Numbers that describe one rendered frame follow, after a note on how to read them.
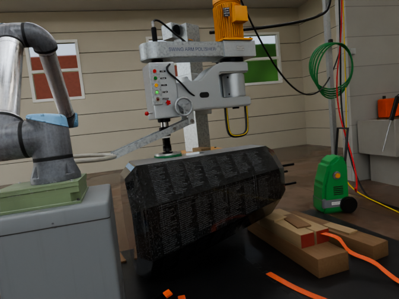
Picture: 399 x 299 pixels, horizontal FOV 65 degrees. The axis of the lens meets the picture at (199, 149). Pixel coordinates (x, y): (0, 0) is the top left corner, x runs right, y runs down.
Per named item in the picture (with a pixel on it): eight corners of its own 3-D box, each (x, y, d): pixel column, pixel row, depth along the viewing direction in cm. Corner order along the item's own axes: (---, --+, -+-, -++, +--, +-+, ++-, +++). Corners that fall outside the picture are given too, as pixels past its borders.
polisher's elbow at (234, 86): (219, 99, 276) (217, 76, 274) (236, 98, 287) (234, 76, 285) (233, 96, 260) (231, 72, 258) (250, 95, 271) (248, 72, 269)
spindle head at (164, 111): (189, 119, 269) (183, 66, 265) (199, 118, 249) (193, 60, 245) (148, 123, 255) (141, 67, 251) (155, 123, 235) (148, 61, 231)
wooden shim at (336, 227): (322, 226, 261) (322, 225, 260) (331, 223, 265) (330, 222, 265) (349, 235, 239) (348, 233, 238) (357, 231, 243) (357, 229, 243)
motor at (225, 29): (236, 47, 287) (231, 2, 283) (255, 38, 259) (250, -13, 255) (208, 48, 276) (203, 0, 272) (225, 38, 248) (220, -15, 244)
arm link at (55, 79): (51, 16, 157) (79, 119, 206) (24, 18, 154) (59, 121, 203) (49, 27, 149) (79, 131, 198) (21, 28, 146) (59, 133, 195)
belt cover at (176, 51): (241, 66, 289) (239, 47, 287) (256, 60, 266) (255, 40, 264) (138, 69, 251) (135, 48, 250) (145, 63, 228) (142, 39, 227)
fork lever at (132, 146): (188, 122, 268) (186, 117, 267) (197, 121, 250) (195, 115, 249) (112, 157, 244) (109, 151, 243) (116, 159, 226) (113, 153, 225)
